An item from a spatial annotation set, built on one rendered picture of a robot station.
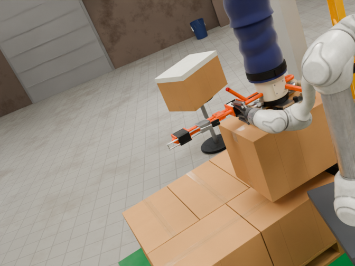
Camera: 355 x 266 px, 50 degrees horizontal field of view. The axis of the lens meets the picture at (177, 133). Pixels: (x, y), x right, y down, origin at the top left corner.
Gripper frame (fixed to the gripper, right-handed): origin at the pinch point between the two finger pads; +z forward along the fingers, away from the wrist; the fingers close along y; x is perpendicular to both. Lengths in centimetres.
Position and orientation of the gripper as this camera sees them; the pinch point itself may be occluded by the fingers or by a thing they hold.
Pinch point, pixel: (233, 108)
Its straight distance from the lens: 214.7
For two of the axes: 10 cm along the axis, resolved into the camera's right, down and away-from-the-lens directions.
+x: 8.4, -4.8, 2.3
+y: 3.7, 8.4, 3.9
